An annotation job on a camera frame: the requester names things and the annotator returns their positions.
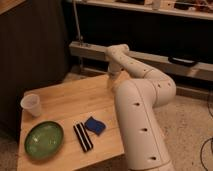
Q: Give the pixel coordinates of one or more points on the blue sponge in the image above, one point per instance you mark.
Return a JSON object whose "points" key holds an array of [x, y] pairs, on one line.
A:
{"points": [[94, 125]]}

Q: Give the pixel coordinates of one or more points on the grey metal baseboard rail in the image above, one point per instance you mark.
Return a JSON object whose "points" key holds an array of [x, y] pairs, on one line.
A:
{"points": [[202, 71]]}

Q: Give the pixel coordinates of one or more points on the black white striped block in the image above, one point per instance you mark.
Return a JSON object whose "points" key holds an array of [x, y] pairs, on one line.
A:
{"points": [[83, 137]]}

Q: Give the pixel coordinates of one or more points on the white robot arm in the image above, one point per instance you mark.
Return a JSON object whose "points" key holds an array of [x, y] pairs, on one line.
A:
{"points": [[134, 99]]}

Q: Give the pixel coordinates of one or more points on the white wall shelf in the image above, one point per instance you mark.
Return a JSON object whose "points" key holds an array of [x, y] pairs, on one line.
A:
{"points": [[145, 8]]}

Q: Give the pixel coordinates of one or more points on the green glass bowl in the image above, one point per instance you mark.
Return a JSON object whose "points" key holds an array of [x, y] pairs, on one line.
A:
{"points": [[44, 140]]}

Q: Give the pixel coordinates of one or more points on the clear plastic cup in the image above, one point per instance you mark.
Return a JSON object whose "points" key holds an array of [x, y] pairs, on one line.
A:
{"points": [[31, 103]]}

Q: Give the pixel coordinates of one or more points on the black handle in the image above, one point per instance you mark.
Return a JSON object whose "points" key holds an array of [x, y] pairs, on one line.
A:
{"points": [[182, 62]]}

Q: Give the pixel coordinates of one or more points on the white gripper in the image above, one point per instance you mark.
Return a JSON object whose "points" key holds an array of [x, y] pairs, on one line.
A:
{"points": [[114, 70]]}

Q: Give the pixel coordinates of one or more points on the wooden table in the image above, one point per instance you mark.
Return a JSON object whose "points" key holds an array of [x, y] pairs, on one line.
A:
{"points": [[68, 104]]}

